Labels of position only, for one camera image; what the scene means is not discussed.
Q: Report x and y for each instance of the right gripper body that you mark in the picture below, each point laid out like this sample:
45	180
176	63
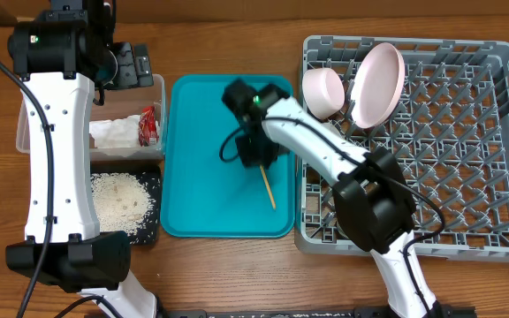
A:
256	153

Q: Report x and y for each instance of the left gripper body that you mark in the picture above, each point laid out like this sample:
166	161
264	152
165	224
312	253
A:
125	75

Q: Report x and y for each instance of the wooden chopstick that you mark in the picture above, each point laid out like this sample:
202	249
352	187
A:
267	186

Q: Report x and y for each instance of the red snack wrapper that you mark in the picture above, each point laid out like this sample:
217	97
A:
148	134

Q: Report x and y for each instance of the white napkin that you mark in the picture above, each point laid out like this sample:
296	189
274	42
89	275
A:
118	133

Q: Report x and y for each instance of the small pink white bowl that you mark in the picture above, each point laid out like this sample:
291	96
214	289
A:
323	92

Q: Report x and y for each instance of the large white plate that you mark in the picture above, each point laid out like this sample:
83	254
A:
378	85

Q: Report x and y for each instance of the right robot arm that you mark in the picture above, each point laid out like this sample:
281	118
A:
373	204

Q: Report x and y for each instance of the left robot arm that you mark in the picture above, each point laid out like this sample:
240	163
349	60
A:
64	60

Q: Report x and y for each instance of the grey dishwasher rack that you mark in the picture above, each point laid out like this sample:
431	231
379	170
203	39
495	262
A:
450	135

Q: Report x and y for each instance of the clear plastic bin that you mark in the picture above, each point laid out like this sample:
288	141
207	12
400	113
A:
153	150

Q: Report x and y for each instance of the teal serving tray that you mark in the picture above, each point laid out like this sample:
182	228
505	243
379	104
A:
207	194

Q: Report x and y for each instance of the black plastic tray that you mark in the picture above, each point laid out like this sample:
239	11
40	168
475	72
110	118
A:
149	175

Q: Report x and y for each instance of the pile of rice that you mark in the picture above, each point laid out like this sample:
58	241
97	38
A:
121	202

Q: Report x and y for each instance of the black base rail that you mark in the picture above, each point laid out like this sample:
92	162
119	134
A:
444	311

